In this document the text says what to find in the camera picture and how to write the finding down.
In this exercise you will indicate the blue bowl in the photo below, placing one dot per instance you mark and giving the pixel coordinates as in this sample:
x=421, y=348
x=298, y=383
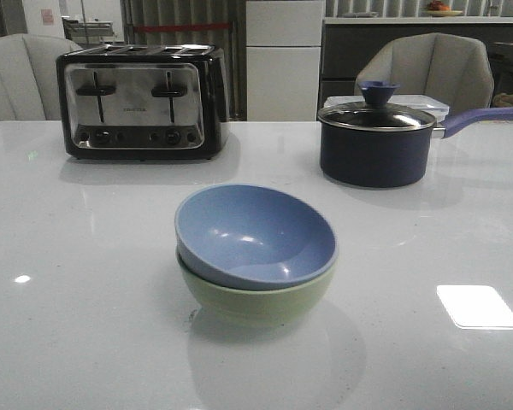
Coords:
x=251, y=237

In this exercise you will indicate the green bowl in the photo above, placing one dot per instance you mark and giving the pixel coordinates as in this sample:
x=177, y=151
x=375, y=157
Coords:
x=257, y=308

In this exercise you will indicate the dark blue saucepan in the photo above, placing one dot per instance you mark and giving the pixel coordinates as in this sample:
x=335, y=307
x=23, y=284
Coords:
x=390, y=159

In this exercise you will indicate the glass pot lid blue knob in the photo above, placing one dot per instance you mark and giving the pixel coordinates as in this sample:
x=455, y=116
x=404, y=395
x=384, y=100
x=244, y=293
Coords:
x=375, y=113

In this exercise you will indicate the black and chrome toaster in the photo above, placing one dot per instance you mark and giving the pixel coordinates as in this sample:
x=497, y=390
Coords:
x=144, y=102

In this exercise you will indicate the white cabinet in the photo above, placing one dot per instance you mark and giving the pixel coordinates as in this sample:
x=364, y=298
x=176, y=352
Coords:
x=283, y=53

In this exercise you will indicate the grey counter unit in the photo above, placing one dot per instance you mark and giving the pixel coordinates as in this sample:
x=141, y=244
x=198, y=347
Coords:
x=348, y=45

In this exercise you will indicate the clear plastic food container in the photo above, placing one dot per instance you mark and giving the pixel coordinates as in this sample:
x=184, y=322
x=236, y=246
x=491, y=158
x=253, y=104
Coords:
x=424, y=103

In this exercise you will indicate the beige chair right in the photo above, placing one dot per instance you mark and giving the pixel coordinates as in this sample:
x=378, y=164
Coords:
x=451, y=69

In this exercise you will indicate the beige chair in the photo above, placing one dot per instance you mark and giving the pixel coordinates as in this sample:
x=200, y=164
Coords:
x=451, y=69
x=28, y=78

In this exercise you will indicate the beige chair left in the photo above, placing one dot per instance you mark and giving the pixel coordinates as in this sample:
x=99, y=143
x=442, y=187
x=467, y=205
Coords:
x=28, y=78

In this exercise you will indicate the fruit plate on counter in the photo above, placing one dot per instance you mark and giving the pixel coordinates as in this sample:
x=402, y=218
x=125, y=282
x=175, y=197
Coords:
x=441, y=9

